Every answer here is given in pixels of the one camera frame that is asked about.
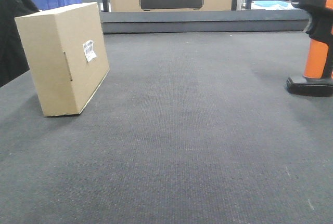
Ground white barcode label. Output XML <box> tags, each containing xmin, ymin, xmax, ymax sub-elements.
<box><xmin>83</xmin><ymin>40</ymin><xmax>97</xmax><ymax>62</ymax></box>

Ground small brown cardboard package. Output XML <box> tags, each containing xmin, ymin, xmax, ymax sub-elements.
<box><xmin>15</xmin><ymin>3</ymin><xmax>110</xmax><ymax>117</ymax></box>

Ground black jacket on chair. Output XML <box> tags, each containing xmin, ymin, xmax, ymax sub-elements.
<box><xmin>1</xmin><ymin>0</ymin><xmax>38</xmax><ymax>86</ymax></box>

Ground light blue cloth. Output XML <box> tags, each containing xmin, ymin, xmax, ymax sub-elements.
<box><xmin>251</xmin><ymin>1</ymin><xmax>294</xmax><ymax>10</ymax></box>

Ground orange black barcode scanner gun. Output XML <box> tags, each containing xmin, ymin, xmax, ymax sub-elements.
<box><xmin>286</xmin><ymin>0</ymin><xmax>332</xmax><ymax>97</ymax></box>

